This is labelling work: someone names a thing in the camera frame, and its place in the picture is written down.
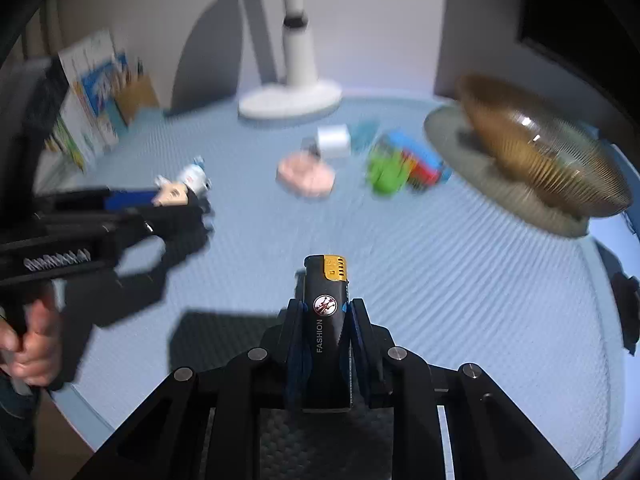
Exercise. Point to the bunch of pens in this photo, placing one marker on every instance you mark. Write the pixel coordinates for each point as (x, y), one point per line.
(132, 66)

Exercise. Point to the black monitor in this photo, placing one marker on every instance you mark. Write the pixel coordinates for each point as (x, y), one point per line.
(575, 10)

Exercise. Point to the dark object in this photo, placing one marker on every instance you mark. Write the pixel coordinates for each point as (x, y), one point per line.
(627, 310)

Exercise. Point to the green translucent toy figure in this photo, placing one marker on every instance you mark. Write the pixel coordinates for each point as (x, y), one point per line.
(385, 172)

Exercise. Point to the black lighter with gold cap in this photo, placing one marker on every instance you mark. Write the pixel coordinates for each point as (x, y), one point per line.
(325, 310)

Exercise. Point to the pale blue translucent toy figure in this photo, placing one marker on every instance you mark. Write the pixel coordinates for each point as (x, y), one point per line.
(365, 135)

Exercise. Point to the blue illustrated workbook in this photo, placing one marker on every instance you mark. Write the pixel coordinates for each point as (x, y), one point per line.
(105, 95)

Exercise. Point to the amber ribbed glass bowl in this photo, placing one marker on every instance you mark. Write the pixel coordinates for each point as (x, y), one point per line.
(540, 155)

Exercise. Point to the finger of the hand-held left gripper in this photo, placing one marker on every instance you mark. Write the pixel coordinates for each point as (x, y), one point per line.
(130, 200)
(170, 222)

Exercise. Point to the green textbook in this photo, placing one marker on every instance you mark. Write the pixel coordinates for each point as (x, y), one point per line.
(65, 145)

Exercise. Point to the person's left hand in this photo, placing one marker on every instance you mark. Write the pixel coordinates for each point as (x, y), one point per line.
(35, 355)

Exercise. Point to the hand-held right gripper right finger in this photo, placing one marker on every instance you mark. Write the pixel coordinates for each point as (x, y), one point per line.
(359, 345)

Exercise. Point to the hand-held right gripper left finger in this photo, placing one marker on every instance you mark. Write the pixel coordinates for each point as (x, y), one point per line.
(296, 355)

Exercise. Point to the white paper booklet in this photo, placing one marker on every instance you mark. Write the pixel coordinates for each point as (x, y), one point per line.
(80, 75)

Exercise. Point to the brown pen holder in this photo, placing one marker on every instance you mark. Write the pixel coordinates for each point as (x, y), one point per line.
(139, 97)

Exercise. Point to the charger plug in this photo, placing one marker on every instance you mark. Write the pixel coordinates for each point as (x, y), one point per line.
(332, 141)

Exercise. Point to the white desk lamp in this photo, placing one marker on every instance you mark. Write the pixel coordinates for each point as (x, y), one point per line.
(297, 55)

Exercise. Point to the black round-headed figurine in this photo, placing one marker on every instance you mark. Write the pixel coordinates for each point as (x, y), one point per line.
(192, 180)

